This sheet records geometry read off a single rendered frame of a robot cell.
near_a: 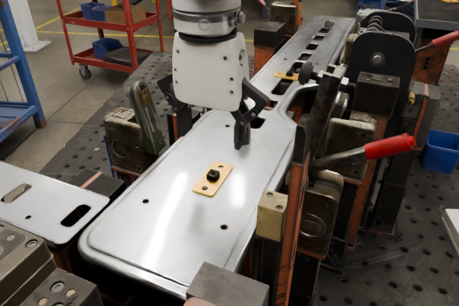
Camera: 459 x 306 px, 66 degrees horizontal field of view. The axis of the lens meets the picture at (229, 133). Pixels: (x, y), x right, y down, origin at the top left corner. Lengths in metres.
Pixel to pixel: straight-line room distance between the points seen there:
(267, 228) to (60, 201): 0.32
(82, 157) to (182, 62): 0.81
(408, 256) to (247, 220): 0.52
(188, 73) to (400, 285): 0.64
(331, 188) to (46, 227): 0.40
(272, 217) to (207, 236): 0.10
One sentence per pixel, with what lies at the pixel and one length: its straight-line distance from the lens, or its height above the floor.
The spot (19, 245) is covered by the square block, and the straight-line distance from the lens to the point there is 0.47.
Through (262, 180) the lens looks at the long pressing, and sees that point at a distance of 0.59.
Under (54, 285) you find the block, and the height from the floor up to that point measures 1.08.
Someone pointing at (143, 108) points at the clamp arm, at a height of 1.07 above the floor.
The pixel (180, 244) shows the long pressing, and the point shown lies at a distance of 0.49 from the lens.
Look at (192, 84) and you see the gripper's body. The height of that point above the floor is 1.18.
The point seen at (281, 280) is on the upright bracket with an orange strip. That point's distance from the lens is 0.50.
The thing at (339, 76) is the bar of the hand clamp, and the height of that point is 1.21.
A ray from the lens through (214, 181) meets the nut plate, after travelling 0.58.
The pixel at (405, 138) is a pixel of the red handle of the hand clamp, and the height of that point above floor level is 1.15.
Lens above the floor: 1.37
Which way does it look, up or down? 32 degrees down
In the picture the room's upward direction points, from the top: straight up
